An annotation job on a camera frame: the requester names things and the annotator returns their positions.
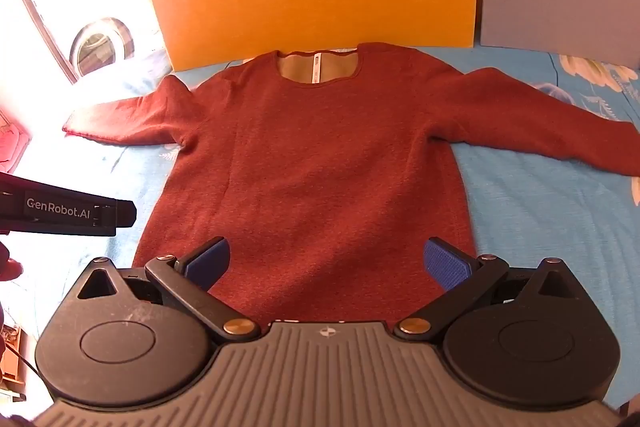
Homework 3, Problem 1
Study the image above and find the blue floral bed sheet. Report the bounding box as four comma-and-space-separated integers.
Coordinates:
24, 48, 639, 405

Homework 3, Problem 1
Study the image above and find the red object at left edge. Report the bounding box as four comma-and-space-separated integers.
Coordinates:
0, 107, 32, 173

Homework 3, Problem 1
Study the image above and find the dark red knit sweater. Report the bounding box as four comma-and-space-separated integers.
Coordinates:
64, 43, 639, 324

